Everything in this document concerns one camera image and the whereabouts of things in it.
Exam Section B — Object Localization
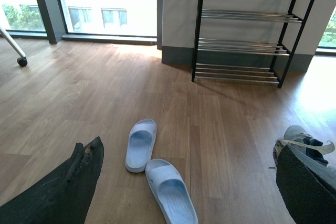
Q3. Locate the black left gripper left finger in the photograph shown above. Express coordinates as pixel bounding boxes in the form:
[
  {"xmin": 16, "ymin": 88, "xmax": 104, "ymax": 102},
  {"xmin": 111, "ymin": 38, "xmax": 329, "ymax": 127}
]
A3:
[{"xmin": 1, "ymin": 137, "xmax": 104, "ymax": 223}]

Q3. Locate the light blue slipper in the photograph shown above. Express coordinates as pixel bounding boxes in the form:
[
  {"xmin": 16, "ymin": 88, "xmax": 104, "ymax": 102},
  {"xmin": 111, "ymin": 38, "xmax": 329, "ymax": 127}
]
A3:
[
  {"xmin": 125, "ymin": 119, "xmax": 157, "ymax": 173},
  {"xmin": 145, "ymin": 159, "xmax": 198, "ymax": 223}
]

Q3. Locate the white chair leg with caster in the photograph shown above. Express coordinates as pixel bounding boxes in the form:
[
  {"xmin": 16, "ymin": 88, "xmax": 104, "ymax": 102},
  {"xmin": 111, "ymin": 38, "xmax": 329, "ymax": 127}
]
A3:
[{"xmin": 0, "ymin": 27, "xmax": 28, "ymax": 67}]

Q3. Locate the black metal shoe rack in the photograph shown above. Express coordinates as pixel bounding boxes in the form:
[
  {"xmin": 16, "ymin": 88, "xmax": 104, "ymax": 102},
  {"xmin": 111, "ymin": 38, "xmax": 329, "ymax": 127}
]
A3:
[{"xmin": 191, "ymin": 0, "xmax": 315, "ymax": 87}]

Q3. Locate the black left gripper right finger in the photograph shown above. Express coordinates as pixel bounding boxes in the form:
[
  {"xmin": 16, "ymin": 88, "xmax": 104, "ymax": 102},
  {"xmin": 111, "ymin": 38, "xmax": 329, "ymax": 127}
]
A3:
[{"xmin": 276, "ymin": 145, "xmax": 335, "ymax": 223}]

